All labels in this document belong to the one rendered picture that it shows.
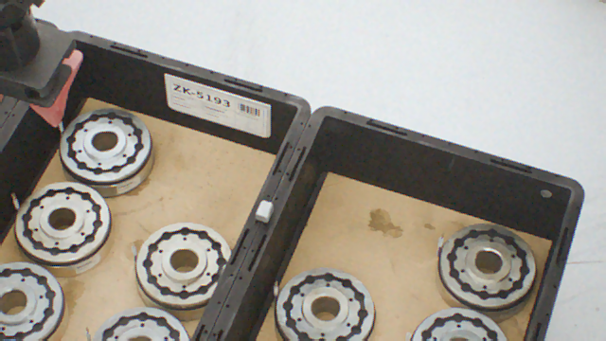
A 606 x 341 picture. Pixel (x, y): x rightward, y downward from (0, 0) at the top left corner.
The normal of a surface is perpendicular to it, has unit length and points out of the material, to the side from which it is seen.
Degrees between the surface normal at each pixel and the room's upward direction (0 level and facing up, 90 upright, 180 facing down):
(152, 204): 0
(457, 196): 90
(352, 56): 0
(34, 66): 2
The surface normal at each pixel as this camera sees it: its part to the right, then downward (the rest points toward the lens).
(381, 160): -0.34, 0.77
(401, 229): 0.02, -0.57
